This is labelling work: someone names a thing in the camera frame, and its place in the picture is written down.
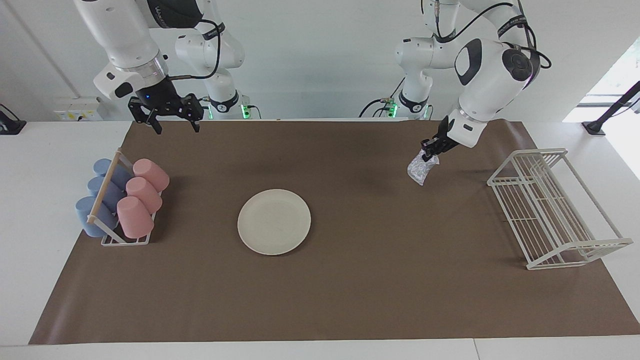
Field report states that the clear plastic wrapper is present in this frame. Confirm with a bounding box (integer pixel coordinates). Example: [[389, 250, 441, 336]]
[[407, 152, 441, 187]]

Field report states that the cream round plate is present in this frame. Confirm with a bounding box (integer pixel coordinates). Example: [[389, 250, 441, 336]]
[[237, 188, 312, 256]]

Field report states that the pink plastic cup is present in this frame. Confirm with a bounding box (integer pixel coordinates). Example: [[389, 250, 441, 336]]
[[132, 158, 170, 193], [125, 177, 163, 215], [116, 196, 155, 239]]

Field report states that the blue plastic cup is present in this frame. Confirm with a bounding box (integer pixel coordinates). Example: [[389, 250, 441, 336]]
[[75, 196, 120, 238], [87, 176, 126, 211], [93, 158, 132, 190]]

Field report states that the cup holder rack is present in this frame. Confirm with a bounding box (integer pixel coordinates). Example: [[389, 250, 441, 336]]
[[86, 148, 163, 247]]

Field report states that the brown table mat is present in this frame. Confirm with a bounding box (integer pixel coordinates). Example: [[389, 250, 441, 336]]
[[28, 120, 640, 346]]

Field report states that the black angled stand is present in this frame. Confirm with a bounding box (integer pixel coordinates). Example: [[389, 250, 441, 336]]
[[582, 80, 640, 136]]

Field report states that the black left base cable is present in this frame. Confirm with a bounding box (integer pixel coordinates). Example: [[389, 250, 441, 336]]
[[358, 75, 407, 120]]

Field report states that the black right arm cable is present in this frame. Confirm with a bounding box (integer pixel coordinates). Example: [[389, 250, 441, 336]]
[[167, 19, 221, 82]]

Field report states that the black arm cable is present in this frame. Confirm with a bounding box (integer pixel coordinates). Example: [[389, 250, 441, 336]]
[[167, 19, 221, 82], [420, 0, 552, 71]]

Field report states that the white wall socket box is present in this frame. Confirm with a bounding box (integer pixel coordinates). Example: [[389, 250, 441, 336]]
[[53, 97, 104, 122]]

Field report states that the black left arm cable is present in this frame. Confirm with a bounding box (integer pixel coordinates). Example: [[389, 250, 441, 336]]
[[420, 0, 552, 71]]

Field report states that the white wire dish rack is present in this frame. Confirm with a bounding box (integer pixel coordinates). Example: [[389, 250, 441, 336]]
[[487, 147, 634, 271]]

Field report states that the black table clamp mount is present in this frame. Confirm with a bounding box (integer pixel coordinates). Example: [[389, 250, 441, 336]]
[[0, 103, 27, 136]]

